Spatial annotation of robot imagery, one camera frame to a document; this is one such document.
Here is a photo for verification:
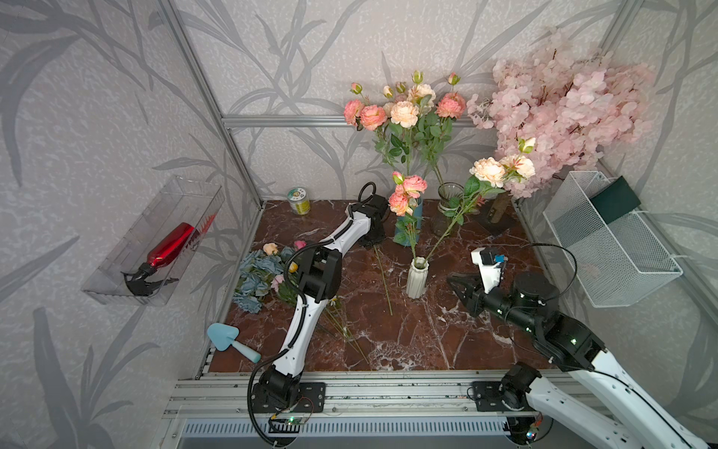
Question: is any small pink rose stem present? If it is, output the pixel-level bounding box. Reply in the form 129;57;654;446
389;171;427;258

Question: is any pink peach rose stem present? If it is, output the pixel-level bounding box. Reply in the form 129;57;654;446
343;82;406;169

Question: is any pale peach rose cluster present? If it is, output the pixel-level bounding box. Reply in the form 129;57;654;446
426;138;537;262

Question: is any single pink rose stem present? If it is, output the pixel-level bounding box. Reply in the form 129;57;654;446
417;72;467;184

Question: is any cream rose cluster stem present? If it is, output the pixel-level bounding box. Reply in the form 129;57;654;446
381;70;437;174

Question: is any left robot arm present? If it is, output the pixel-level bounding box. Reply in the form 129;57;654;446
248;181;389;413

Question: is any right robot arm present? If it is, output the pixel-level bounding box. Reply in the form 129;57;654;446
447;247;709;448

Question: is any teal ceramic vase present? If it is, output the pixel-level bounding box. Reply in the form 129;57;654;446
393;198;423;248

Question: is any white ribbed vase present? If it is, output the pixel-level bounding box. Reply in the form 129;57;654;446
406;256;429;299

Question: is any clear glass vase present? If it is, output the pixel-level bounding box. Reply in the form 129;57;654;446
430;183;464;238

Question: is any small tape roll jar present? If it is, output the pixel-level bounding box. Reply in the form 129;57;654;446
287;187;310;216

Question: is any peach rose on hydrangea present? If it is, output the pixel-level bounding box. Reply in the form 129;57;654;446
263;242;280;256

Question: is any blue hydrangea flower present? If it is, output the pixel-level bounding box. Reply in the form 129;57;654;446
233;246;295;314

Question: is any dark green card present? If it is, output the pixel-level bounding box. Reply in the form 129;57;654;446
590;177;641;225

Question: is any teal plastic scraper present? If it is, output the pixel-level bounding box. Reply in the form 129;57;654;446
207;323;262;364

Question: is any pink cherry blossom tree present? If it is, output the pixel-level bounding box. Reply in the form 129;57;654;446
467;30;654;198

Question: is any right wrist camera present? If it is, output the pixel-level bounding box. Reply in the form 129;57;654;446
470;247;507;294

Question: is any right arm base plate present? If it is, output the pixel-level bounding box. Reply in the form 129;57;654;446
467;381;537;415

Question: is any white wire mesh basket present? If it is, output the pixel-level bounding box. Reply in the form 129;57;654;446
543;171;684;308

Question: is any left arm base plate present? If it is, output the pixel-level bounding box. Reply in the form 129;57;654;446
250;382;326;413

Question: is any clear plastic wall bin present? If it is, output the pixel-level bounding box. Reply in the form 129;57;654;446
82;175;224;307

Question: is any aluminium front rail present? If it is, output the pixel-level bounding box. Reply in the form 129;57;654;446
161;369;635;419

